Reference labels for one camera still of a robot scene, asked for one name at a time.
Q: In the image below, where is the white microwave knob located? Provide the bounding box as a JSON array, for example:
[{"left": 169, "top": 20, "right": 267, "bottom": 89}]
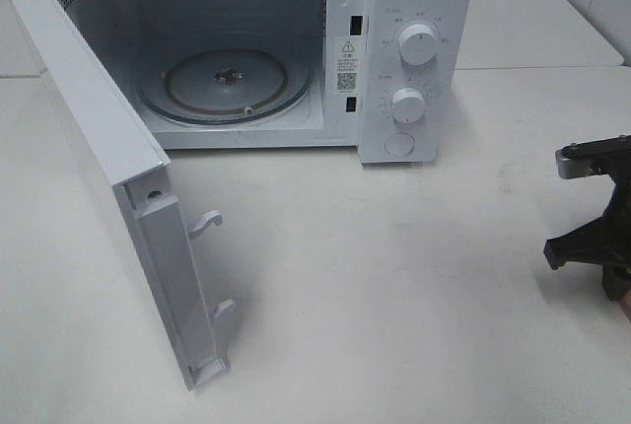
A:
[
  {"left": 398, "top": 23, "right": 438, "bottom": 66},
  {"left": 390, "top": 88, "right": 426, "bottom": 124}
]

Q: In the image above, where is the white upper microwave knob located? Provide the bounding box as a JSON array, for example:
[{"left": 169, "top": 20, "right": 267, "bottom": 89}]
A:
[{"left": 398, "top": 23, "right": 438, "bottom": 66}]

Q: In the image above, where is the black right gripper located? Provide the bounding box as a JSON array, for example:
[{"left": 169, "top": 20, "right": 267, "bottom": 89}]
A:
[{"left": 543, "top": 167, "right": 630, "bottom": 302}]

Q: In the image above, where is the round door release button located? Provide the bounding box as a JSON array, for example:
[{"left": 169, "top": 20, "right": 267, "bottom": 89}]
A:
[{"left": 385, "top": 133, "right": 415, "bottom": 157}]

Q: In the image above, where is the glass microwave turntable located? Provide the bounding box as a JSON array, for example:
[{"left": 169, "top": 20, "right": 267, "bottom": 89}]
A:
[{"left": 137, "top": 48, "right": 312, "bottom": 126}]

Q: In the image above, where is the white lower microwave knob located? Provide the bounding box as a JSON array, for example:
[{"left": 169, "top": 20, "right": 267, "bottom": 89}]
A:
[{"left": 390, "top": 88, "right": 426, "bottom": 124}]

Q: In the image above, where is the white microwave door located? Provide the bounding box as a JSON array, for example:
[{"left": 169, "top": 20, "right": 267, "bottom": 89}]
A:
[{"left": 9, "top": 0, "right": 234, "bottom": 389}]

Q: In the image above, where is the white microwave oven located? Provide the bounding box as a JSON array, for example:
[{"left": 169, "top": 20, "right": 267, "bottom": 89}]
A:
[{"left": 60, "top": 0, "right": 469, "bottom": 164}]

